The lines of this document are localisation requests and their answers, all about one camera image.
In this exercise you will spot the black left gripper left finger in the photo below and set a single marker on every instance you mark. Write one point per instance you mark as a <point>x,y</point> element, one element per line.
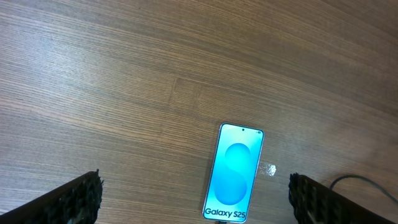
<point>77,201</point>

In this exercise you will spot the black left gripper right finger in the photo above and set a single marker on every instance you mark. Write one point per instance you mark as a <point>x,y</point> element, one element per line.
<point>314,203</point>

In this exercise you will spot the teal screen Galaxy smartphone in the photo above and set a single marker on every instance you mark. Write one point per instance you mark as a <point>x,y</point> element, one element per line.
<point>233,173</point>

